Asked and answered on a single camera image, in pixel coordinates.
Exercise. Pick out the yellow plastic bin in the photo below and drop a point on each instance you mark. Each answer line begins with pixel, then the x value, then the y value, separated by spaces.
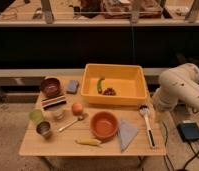
pixel 127 80

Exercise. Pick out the wooden folding table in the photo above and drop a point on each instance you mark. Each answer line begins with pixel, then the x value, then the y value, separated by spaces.
pixel 65 144

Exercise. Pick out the metal spoon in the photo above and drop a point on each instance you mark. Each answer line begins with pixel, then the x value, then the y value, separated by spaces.
pixel 77 119

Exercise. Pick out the orange bowl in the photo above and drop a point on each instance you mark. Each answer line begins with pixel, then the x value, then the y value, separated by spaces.
pixel 104 125

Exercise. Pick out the green plastic cup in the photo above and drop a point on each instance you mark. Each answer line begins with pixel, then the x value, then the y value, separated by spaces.
pixel 36 116

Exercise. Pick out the orange fruit toy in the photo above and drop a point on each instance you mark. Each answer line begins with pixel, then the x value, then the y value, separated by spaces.
pixel 77 109

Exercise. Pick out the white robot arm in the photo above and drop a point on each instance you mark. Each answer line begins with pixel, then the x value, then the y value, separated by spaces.
pixel 178 83

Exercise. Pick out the purple grapes toy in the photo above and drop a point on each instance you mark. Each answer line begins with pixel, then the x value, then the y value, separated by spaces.
pixel 109 91

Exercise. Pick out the blue grey towel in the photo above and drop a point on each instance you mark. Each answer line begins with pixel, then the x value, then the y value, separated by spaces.
pixel 126 133

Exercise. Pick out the striped box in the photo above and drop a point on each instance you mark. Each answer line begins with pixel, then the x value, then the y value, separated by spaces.
pixel 47 103

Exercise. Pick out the small metal cup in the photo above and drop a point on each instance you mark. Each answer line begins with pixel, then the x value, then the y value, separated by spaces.
pixel 44 129

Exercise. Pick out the dark red bowl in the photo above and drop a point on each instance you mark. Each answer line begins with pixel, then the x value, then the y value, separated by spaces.
pixel 50 87

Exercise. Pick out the white small cup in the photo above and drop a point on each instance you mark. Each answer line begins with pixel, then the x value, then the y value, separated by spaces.
pixel 58 114

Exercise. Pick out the blue sponge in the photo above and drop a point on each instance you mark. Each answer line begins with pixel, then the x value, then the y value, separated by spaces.
pixel 72 87

